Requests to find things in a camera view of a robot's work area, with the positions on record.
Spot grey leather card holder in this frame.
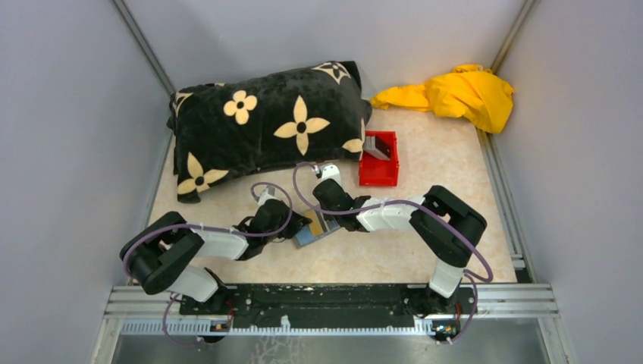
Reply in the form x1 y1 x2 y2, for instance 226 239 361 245
292 209 340 248

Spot gold credit card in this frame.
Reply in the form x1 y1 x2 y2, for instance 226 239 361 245
306 210 328 237

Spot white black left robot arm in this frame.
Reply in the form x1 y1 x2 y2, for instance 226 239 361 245
119 197 311 314

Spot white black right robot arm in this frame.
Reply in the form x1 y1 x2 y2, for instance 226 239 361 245
312 179 488 312

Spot stack of credit cards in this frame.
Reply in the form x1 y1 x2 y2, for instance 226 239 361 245
363 135 391 161

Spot red plastic bin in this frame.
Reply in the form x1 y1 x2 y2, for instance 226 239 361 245
358 130 400 187

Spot black floral pillow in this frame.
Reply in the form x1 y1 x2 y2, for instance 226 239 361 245
167 61 372 203

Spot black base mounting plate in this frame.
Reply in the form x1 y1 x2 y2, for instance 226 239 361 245
179 284 474 329

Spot yellow cloth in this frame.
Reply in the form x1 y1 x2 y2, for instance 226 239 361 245
370 64 515 134

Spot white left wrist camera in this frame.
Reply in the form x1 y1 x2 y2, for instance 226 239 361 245
256 186 277 206

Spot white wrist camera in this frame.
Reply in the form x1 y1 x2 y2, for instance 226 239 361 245
256 186 277 206
314 163 342 187

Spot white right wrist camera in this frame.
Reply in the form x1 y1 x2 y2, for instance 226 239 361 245
314 163 342 187

